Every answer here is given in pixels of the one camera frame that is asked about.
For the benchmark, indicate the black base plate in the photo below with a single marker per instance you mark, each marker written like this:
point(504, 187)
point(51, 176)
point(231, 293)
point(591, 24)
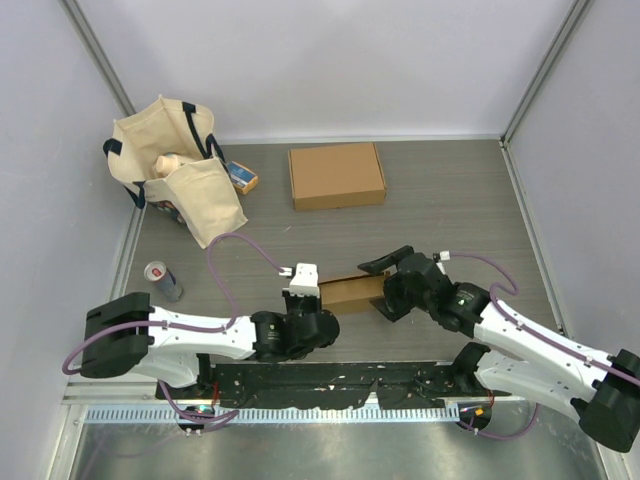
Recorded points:
point(331, 386)

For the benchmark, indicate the red bull can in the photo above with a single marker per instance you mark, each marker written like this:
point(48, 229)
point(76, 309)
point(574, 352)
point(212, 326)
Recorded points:
point(157, 273)

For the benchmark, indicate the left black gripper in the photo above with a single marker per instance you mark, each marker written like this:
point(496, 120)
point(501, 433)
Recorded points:
point(312, 299)

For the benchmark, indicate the right aluminium frame post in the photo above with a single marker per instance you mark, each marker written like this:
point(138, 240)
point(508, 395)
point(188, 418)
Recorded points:
point(568, 27)

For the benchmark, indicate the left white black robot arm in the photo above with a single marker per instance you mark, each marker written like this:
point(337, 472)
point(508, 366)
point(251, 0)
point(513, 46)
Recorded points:
point(129, 334)

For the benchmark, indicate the beige canvas tote bag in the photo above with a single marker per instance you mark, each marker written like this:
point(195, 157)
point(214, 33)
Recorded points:
point(199, 196)

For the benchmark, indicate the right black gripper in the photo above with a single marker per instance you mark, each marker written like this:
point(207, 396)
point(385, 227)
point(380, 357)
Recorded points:
point(392, 306)

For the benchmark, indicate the cream bottle in bag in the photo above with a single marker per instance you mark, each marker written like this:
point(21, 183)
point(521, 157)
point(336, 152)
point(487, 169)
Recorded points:
point(170, 162)

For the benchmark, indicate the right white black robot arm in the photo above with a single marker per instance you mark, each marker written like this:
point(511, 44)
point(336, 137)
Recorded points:
point(510, 353)

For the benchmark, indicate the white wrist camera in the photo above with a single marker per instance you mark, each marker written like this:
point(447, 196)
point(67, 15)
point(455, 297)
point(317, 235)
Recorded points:
point(303, 280)
point(440, 258)

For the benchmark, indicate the small blue orange box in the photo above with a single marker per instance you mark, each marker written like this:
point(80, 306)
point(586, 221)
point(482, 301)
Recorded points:
point(242, 178)

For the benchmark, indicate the large brown cardboard box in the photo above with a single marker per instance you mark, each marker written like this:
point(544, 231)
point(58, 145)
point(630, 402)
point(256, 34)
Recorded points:
point(336, 176)

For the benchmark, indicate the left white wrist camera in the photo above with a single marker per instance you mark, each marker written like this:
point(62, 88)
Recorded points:
point(303, 280)

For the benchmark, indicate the slotted cable duct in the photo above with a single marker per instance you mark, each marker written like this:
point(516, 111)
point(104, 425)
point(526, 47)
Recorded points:
point(369, 413)

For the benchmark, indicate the aluminium frame post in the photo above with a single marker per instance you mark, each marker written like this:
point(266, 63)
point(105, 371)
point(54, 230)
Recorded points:
point(97, 54)
point(568, 27)

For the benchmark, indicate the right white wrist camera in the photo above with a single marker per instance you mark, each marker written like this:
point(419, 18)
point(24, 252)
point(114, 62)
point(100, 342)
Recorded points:
point(440, 258)

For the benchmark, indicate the left aluminium frame post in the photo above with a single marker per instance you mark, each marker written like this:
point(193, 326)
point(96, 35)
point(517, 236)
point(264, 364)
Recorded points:
point(97, 54)

